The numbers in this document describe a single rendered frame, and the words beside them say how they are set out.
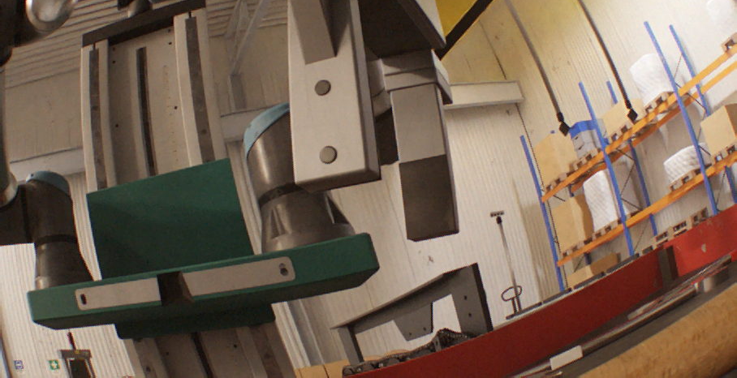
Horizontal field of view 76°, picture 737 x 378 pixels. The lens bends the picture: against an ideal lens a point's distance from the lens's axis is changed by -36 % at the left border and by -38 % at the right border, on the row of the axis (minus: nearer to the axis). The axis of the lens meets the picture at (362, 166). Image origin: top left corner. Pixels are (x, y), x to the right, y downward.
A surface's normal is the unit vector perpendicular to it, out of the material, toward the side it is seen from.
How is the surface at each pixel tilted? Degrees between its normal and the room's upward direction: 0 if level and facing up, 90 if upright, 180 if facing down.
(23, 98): 90
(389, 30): 170
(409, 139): 87
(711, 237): 90
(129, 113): 90
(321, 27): 117
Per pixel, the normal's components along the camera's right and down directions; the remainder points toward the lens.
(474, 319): -0.91, 0.15
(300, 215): 0.00, -0.57
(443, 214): -0.33, -0.22
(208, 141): 0.19, -0.33
